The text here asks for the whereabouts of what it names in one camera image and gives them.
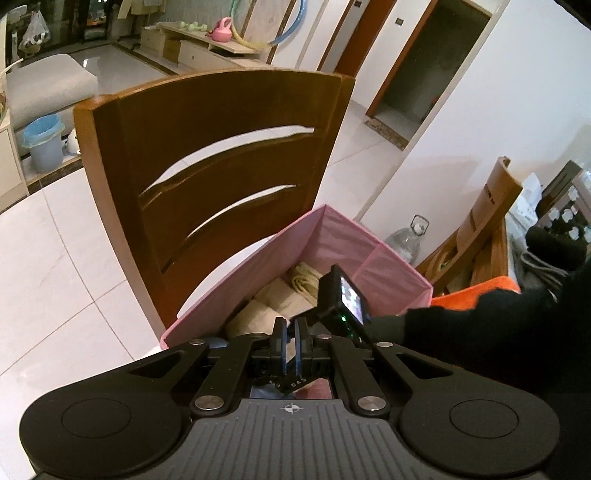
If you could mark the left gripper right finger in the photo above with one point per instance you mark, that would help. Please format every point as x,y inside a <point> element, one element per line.
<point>311,351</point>

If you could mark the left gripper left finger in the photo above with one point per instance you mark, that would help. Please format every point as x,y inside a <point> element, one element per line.
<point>273,354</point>

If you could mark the cream folded clothes in box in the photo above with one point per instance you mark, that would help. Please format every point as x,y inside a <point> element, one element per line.
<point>276,299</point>

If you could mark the pink fabric storage box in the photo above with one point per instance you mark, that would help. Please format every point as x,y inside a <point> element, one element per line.
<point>321,238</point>

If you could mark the water jug on floor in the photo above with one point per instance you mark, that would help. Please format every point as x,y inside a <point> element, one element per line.
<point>407,241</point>

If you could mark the orange flower-pattern mat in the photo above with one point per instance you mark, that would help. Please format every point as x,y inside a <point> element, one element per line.
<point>467,298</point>

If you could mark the dark grey garment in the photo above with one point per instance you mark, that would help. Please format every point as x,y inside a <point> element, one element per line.
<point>553,277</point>

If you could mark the wooden chair near box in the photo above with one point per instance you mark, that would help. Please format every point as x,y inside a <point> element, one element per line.
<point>188,170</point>

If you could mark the white paper bag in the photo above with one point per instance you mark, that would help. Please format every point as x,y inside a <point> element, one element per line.
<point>523,211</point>

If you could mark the black garment on pile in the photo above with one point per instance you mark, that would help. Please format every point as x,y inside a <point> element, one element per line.
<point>559,251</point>

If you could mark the white helmet on floor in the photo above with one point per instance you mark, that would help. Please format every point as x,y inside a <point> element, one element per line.
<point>72,144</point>

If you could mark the water dispenser cabinet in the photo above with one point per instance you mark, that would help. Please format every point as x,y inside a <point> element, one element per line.
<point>564,209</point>

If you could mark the beige side cabinet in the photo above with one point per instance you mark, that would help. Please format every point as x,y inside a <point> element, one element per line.
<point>13,186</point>

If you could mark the hula hoop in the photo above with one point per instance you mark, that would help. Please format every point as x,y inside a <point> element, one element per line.
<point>262,25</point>

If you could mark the beige tv cabinet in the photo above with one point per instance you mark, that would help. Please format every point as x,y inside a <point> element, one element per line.
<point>195,50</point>

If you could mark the blue trash bin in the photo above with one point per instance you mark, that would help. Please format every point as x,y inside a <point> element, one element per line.
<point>42,138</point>

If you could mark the pink kettlebell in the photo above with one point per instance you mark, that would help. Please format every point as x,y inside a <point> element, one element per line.
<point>221,32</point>

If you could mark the grey sofa cushion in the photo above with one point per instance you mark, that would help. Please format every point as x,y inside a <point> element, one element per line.
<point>53,85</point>

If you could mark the wrist camera with screen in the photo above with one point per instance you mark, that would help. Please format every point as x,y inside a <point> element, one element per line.
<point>342,308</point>

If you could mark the wooden chair by wall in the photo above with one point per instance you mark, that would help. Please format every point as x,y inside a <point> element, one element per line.
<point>499,193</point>

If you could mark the brown door frame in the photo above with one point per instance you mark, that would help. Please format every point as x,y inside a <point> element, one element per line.
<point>435,51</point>
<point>354,35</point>

